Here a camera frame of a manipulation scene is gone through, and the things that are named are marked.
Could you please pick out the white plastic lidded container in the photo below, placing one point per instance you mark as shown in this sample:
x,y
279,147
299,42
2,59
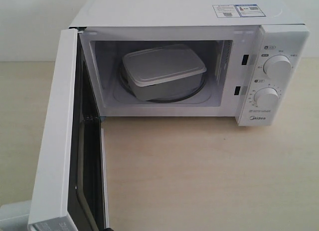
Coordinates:
x,y
162,72

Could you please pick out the white microwave door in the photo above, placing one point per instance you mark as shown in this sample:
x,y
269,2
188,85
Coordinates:
x,y
70,189

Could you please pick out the glass microwave turntable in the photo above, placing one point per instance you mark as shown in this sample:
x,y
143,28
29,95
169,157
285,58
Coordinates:
x,y
189,94

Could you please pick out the white microwave oven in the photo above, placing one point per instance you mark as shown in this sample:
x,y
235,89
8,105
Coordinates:
x,y
233,49

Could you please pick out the white upper microwave knob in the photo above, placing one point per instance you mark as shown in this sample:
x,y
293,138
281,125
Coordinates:
x,y
277,66

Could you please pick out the blue energy label sticker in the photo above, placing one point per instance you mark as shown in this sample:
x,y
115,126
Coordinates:
x,y
248,10

